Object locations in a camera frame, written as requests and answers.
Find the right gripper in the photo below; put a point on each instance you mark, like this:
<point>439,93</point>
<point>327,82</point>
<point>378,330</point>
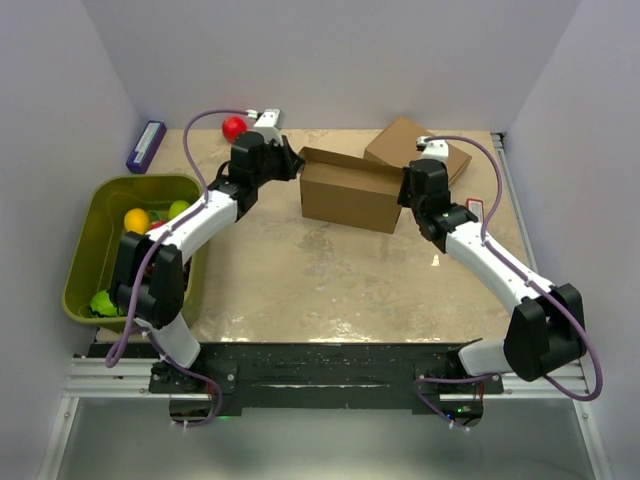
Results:
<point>405,181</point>

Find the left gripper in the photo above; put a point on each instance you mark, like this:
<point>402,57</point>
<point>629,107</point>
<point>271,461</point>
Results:
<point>292,163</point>

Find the brown cardboard box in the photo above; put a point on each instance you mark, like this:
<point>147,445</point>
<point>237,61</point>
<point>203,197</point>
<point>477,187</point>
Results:
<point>350,191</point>
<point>396,146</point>

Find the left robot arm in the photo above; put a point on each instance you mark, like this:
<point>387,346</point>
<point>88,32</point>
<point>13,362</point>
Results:
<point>148,277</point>

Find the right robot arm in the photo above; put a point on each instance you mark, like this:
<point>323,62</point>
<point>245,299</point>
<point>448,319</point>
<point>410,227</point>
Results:
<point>539,338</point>

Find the closed brown cardboard box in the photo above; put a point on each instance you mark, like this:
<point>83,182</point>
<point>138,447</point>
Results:
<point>396,146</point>

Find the red rectangular box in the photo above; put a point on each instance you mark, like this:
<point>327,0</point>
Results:
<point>476,207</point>

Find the purple rectangular box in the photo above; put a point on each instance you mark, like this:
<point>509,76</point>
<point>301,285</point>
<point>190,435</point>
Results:
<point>144,151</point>

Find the red apple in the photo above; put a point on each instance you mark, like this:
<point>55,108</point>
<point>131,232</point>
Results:
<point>232,127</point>

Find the green lime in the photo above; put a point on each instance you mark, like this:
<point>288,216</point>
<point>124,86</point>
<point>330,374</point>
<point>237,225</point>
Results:
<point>176,208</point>

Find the yellow lemon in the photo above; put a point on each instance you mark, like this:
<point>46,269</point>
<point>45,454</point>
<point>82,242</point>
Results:
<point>137,221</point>

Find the green plastic bin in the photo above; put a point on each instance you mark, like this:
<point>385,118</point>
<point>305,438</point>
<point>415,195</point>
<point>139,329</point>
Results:
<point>93,262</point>

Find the green watermelon ball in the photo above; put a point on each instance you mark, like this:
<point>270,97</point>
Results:
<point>101,306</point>

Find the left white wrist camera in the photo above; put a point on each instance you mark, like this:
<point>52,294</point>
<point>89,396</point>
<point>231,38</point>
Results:
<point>268,123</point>

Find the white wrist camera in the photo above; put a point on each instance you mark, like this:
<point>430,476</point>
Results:
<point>431,148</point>
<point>268,123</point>

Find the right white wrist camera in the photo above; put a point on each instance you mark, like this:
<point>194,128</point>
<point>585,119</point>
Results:
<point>431,148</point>

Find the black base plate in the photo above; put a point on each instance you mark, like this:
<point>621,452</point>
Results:
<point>375,376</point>

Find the aluminium frame rail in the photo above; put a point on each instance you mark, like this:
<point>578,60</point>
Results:
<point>107,423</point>

